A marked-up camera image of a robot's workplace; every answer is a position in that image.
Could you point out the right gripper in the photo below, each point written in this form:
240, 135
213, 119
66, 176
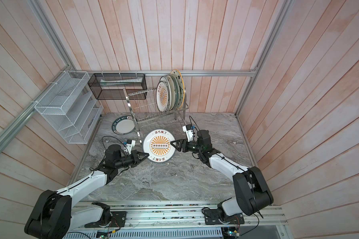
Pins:
181, 143

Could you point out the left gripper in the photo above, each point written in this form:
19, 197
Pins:
136, 159

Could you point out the orange sunburst plate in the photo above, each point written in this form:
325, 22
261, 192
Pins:
160, 107
157, 144

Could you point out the cream floral plate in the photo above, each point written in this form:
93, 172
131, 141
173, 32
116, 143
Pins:
172, 91

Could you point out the mint green flower plate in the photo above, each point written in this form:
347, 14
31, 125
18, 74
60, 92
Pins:
178, 89

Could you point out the white plate green outline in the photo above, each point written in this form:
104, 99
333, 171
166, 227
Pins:
164, 94

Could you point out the star pattern orange rim plate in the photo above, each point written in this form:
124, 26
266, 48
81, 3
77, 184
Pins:
183, 87

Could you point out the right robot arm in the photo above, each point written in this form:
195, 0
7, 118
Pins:
252, 193

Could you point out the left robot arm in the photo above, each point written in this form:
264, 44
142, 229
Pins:
54, 215

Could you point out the steel two-tier dish rack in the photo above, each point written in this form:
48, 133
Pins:
145, 115

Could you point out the white plate dark green rim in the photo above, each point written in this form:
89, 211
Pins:
123, 125

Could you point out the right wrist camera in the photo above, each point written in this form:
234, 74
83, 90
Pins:
189, 131

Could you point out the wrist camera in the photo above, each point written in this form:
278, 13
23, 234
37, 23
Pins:
189, 131
128, 146

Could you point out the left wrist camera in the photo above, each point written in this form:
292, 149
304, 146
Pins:
128, 146

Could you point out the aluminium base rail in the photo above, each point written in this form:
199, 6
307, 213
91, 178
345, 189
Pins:
184, 220

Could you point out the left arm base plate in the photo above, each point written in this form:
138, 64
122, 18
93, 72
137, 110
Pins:
117, 220

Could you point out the horizontal aluminium wall bar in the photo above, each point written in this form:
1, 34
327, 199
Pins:
184, 73

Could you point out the black mesh wall basket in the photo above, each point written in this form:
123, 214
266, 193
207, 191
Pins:
111, 86

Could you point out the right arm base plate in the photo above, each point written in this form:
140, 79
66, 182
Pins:
212, 218

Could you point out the white wire mesh shelf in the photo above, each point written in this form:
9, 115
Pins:
71, 111

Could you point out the left aluminium frame bar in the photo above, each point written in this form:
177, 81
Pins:
17, 124

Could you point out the aluminium frame bar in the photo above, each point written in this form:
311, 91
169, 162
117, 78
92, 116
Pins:
274, 27
17, 124

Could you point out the right aluminium frame bar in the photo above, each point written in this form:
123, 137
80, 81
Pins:
274, 27

